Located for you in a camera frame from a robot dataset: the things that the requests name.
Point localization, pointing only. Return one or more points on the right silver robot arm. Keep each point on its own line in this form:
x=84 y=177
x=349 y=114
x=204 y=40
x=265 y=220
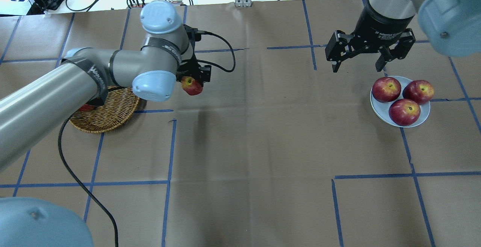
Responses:
x=452 y=27

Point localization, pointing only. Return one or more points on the red apple on plate left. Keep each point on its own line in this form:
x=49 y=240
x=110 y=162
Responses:
x=386 y=89

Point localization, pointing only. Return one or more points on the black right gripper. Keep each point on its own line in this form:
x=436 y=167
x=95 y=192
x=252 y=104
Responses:
x=380 y=24

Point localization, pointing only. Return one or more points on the red yellow apple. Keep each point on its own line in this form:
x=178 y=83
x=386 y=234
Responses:
x=191 y=86

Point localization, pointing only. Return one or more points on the woven wicker basket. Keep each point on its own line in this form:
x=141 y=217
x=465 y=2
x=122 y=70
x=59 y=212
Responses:
x=120 y=105

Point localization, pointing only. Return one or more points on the light blue plate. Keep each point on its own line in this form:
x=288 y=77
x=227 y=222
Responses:
x=381 y=109

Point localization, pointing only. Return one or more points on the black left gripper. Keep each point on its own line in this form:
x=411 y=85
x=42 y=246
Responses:
x=186 y=68

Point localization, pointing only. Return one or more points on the red apple on plate right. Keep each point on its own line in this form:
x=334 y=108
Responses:
x=420 y=91

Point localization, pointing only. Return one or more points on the red apple on plate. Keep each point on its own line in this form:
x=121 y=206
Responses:
x=404 y=112
x=420 y=91
x=386 y=89

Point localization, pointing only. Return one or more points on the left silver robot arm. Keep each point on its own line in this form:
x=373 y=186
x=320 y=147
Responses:
x=83 y=77

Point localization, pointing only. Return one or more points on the dark red apple in basket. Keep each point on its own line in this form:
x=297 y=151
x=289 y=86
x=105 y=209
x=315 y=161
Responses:
x=86 y=107

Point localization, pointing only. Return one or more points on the red apple on plate front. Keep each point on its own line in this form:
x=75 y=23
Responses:
x=404 y=112

